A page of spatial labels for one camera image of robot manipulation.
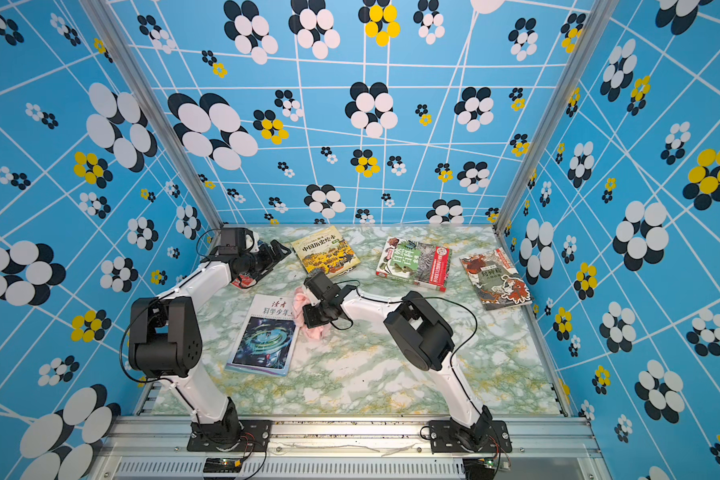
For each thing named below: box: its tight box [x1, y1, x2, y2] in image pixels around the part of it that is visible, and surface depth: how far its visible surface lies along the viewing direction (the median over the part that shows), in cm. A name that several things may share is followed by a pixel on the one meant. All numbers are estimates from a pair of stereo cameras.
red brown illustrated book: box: [459, 247, 533, 311], surface depth 104 cm
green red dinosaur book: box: [376, 237, 452, 292], surface depth 107 cm
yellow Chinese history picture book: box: [290, 225, 361, 278], surface depth 114 cm
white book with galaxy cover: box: [225, 294, 300, 377], surface depth 91 cm
